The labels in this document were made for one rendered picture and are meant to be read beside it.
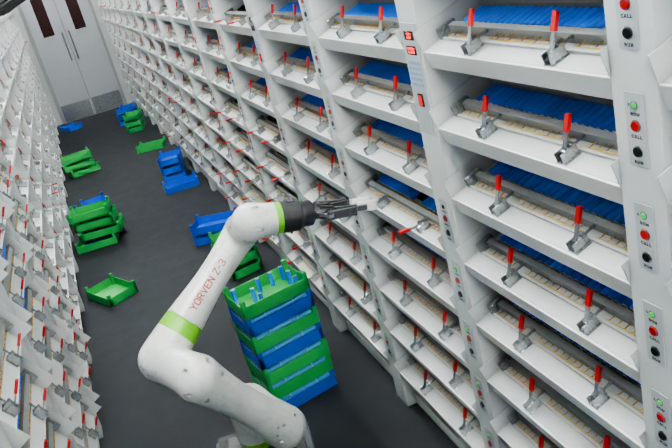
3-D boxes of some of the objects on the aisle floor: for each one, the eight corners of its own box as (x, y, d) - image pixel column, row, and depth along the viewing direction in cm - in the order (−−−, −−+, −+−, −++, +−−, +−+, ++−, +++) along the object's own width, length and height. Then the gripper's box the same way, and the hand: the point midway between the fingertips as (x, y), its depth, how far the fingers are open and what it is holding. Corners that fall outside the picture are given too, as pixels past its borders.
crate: (278, 418, 292) (273, 403, 289) (258, 397, 309) (253, 382, 306) (338, 383, 304) (333, 368, 302) (315, 365, 321) (311, 350, 319)
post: (514, 524, 217) (401, -58, 156) (496, 504, 225) (383, -55, 164) (566, 494, 223) (477, -79, 161) (546, 476, 231) (455, -75, 170)
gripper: (307, 209, 193) (385, 197, 201) (289, 194, 208) (362, 184, 216) (309, 235, 195) (386, 222, 204) (290, 219, 210) (363, 207, 218)
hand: (363, 204), depth 209 cm, fingers open, 3 cm apart
